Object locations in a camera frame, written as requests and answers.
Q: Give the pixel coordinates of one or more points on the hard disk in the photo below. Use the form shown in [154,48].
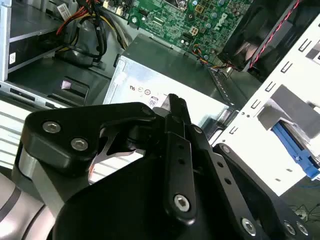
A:
[307,162]

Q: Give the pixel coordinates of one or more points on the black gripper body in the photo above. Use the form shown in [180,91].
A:
[120,205]

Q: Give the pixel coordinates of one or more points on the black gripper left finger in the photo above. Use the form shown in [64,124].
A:
[75,120]

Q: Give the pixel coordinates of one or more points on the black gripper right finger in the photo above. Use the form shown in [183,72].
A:
[240,200]

